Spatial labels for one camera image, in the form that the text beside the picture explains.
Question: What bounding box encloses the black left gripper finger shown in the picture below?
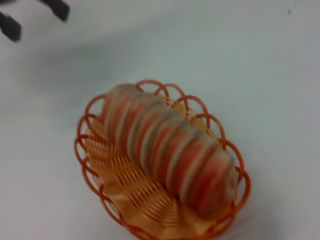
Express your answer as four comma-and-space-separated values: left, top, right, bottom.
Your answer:
0, 10, 23, 43
40, 0, 72, 23

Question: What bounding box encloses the orange oval wire basket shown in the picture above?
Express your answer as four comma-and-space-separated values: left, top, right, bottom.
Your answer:
73, 79, 252, 240

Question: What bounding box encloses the orange striped bread loaf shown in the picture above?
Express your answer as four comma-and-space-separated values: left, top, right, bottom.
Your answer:
100, 83, 240, 221

